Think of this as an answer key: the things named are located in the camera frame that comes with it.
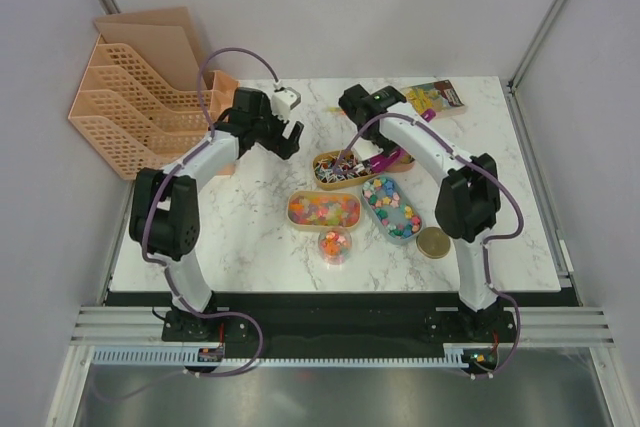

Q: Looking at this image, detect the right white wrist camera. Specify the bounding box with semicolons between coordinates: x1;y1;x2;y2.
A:
351;138;382;161

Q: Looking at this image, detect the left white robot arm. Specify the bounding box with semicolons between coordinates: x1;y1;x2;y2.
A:
129;86;304;340

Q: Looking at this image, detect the peach plastic file organizer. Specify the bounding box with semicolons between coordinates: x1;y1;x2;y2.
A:
68;7;239;180

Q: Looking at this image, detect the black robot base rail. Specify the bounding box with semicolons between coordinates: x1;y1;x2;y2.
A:
106;288;578;354

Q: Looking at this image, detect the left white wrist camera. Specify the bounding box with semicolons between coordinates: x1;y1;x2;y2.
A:
270;83;301;122

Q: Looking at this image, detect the yellow picture book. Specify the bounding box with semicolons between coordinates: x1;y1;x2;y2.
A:
400;80;467;120

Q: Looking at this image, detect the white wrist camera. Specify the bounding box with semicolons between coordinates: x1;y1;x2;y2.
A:
270;83;301;122
351;138;382;161

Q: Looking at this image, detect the tan tray of star gummies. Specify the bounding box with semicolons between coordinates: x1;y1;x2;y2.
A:
286;191;362;231

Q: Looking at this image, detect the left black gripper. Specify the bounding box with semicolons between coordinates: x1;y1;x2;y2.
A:
251;98;304;161

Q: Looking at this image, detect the gold round jar lid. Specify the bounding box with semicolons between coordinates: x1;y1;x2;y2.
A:
416;227;451;260

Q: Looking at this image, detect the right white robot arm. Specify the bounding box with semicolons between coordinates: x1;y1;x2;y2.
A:
338;84;501;341

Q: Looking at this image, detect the white slotted cable duct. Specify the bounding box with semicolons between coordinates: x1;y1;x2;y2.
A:
92;341;521;367

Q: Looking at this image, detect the magenta plastic scoop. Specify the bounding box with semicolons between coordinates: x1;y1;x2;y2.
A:
368;147;413;173

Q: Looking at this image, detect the blue tray of pastel candies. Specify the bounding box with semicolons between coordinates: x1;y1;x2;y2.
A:
360;175;424;245

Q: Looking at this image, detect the tan tray of lollipops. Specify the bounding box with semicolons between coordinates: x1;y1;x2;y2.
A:
312;150;374;191

